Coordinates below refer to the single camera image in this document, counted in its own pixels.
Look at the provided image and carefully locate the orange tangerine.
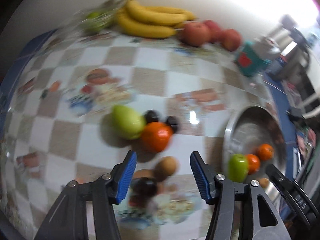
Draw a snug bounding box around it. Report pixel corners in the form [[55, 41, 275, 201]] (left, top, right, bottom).
[[257, 144, 274, 161], [140, 122, 173, 153]]

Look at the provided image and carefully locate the orange with sticker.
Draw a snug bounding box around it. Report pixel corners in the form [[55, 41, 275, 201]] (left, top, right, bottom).
[[246, 154, 260, 175]]

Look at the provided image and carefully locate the dark plum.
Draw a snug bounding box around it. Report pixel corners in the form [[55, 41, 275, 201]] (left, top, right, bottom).
[[165, 116, 180, 134], [132, 177, 158, 198], [144, 109, 160, 124]]

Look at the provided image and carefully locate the checkered printed tablecloth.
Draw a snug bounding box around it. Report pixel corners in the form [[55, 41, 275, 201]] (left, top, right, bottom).
[[1, 33, 295, 239]]

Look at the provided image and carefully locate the teal box with red crab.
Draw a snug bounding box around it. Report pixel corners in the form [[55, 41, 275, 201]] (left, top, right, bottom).
[[234, 41, 271, 77]]

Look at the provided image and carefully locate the stainless steel kettle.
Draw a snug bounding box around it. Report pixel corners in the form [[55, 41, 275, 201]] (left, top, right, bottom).
[[270, 27, 311, 81]]

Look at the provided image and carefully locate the far red apple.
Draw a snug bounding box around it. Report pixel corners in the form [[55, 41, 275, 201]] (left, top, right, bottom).
[[220, 29, 242, 51]]

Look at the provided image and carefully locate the red apple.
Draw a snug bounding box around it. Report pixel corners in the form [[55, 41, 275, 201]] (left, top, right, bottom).
[[220, 29, 242, 51], [181, 22, 211, 47], [203, 20, 223, 43]]

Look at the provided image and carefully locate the front red apple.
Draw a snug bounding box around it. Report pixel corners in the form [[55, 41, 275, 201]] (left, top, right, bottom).
[[181, 22, 211, 47]]

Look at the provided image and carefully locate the middle red apple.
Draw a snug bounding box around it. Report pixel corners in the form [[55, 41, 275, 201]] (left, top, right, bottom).
[[203, 20, 223, 43]]

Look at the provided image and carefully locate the white power adapter lamp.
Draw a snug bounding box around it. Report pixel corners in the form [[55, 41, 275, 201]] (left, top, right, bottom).
[[252, 15, 296, 61]]

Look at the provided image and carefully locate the yellow banana bunch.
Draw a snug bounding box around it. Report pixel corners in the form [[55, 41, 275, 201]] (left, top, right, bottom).
[[116, 0, 196, 39]]

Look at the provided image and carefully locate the clear box of green fruit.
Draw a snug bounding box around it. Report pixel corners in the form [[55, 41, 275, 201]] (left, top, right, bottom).
[[79, 6, 118, 35]]

